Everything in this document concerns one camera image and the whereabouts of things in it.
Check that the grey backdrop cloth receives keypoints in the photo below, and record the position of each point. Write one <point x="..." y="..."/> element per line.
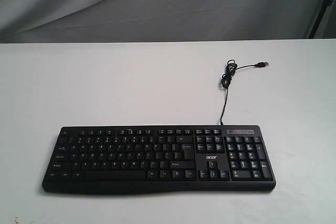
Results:
<point x="42" y="21"/>

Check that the black tripod stand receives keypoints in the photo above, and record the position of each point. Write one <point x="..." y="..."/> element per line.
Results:
<point x="322" y="10"/>

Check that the black acer keyboard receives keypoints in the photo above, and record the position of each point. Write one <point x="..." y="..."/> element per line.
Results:
<point x="126" y="160"/>

